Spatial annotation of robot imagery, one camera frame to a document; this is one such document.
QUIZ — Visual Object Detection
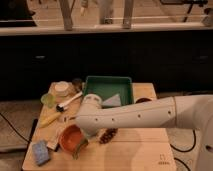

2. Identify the green pepper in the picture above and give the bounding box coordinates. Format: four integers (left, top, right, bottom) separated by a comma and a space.
72, 138, 88, 160

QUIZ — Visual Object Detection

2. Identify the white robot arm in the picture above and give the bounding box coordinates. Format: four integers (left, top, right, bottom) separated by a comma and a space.
75, 94, 213, 171

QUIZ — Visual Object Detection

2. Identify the orange red bowl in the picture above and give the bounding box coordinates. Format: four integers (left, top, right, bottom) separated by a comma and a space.
59, 124, 84, 154

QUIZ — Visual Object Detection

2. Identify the dark maroon bowl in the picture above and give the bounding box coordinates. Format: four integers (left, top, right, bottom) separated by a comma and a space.
135, 97, 151, 103

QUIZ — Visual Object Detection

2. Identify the bunch of dark grapes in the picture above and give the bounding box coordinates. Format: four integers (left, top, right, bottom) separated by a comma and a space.
99, 128, 118, 144

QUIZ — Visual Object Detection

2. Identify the small wooden block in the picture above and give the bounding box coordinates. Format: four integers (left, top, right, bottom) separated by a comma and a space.
47, 137, 59, 151

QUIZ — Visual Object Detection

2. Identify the yellow banana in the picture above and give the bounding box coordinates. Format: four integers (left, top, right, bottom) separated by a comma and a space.
40, 112, 61, 128

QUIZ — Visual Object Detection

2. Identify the green plastic tray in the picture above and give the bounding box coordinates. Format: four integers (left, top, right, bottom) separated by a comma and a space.
83, 76, 134, 108

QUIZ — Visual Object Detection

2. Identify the blue sponge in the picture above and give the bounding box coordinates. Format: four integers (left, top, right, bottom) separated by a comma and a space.
32, 140, 50, 166

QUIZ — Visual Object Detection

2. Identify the green plastic cup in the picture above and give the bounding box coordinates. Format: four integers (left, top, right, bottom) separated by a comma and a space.
41, 93, 55, 108

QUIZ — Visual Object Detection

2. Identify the white round container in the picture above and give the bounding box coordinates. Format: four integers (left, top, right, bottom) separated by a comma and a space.
54, 81, 70, 97

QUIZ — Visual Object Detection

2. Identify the white handled brush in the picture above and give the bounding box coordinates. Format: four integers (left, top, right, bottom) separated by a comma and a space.
56, 91, 83, 112

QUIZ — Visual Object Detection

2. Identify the black cable right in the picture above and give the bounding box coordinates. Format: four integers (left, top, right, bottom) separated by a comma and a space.
170, 129, 198, 154

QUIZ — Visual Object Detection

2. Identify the black cable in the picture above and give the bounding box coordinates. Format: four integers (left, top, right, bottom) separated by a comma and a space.
170, 129, 198, 154
0, 112, 31, 144

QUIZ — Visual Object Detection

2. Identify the black cable left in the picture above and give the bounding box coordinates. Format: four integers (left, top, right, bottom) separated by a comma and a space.
0, 112, 31, 144

